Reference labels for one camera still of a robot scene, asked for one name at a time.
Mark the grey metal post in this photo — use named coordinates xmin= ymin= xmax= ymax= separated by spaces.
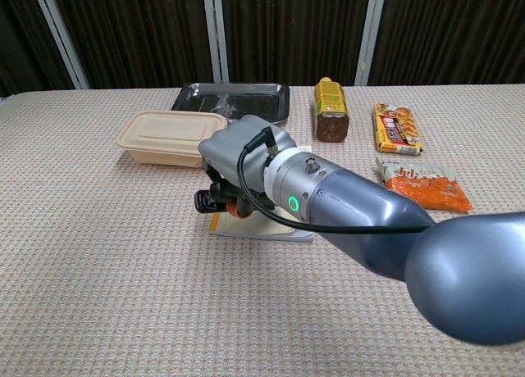
xmin=31 ymin=0 xmax=90 ymax=90
xmin=202 ymin=0 xmax=229 ymax=84
xmin=354 ymin=0 xmax=389 ymax=86

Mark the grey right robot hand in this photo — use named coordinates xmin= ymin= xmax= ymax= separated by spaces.
xmin=194 ymin=115 xmax=297 ymax=220

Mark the black metal tray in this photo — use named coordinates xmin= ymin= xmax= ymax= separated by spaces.
xmin=170 ymin=81 xmax=291 ymax=125

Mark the orange snack bag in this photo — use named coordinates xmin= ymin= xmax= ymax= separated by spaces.
xmin=375 ymin=157 xmax=474 ymax=212

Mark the yellow biscuit box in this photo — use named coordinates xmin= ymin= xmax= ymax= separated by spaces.
xmin=371 ymin=102 xmax=425 ymax=155

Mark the yellow label tea bottle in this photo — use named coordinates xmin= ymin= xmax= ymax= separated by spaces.
xmin=313 ymin=77 xmax=351 ymax=143

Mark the dark pleated curtain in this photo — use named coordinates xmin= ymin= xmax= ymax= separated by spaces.
xmin=0 ymin=0 xmax=525 ymax=98

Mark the woven beige tablecloth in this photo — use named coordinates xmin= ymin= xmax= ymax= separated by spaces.
xmin=0 ymin=84 xmax=525 ymax=377

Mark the pale yellow notebook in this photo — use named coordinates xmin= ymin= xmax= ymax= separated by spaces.
xmin=208 ymin=144 xmax=315 ymax=243

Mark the beige lidded food container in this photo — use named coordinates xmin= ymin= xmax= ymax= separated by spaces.
xmin=116 ymin=109 xmax=229 ymax=170

